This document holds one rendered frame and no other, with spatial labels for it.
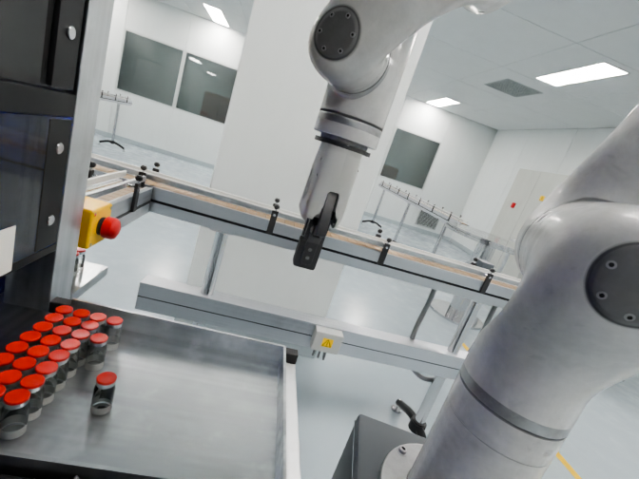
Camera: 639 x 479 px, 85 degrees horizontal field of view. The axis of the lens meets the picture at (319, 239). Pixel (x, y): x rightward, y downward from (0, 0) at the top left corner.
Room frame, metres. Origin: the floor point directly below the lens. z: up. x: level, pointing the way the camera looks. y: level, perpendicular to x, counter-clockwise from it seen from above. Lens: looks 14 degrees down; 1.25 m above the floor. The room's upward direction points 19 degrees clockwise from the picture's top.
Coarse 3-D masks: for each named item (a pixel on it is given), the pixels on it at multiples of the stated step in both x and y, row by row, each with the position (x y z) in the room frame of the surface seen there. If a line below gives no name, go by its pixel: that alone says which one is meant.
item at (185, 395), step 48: (144, 336) 0.48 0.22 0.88; (192, 336) 0.50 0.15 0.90; (240, 336) 0.51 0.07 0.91; (144, 384) 0.39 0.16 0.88; (192, 384) 0.41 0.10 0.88; (240, 384) 0.45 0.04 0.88; (48, 432) 0.28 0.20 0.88; (96, 432) 0.30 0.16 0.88; (144, 432) 0.32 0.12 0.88; (192, 432) 0.34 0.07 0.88; (240, 432) 0.36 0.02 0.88
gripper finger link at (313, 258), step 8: (312, 232) 0.43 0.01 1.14; (304, 240) 0.46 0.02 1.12; (312, 240) 0.45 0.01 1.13; (304, 248) 0.45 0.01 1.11; (312, 248) 0.45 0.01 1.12; (320, 248) 0.46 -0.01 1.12; (296, 256) 0.46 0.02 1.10; (304, 256) 0.45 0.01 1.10; (312, 256) 0.45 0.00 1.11; (296, 264) 0.46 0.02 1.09; (304, 264) 0.46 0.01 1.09; (312, 264) 0.46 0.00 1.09
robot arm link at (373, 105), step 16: (416, 32) 0.46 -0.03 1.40; (400, 48) 0.43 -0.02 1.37; (400, 64) 0.44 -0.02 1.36; (384, 80) 0.42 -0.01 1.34; (336, 96) 0.43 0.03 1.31; (352, 96) 0.42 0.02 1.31; (368, 96) 0.42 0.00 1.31; (384, 96) 0.43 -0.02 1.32; (336, 112) 0.43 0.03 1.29; (352, 112) 0.42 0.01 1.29; (368, 112) 0.43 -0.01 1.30; (384, 112) 0.44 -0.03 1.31
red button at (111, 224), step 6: (108, 222) 0.57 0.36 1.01; (114, 222) 0.58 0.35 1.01; (120, 222) 0.59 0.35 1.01; (102, 228) 0.56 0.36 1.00; (108, 228) 0.56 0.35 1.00; (114, 228) 0.57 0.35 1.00; (120, 228) 0.59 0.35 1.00; (102, 234) 0.56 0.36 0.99; (108, 234) 0.57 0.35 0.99; (114, 234) 0.57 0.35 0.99
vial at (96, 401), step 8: (96, 384) 0.32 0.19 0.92; (112, 384) 0.33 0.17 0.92; (96, 392) 0.32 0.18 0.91; (104, 392) 0.32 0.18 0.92; (112, 392) 0.33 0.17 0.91; (96, 400) 0.32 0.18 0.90; (104, 400) 0.32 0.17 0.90; (112, 400) 0.33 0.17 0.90; (96, 408) 0.32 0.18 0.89; (104, 408) 0.32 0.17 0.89
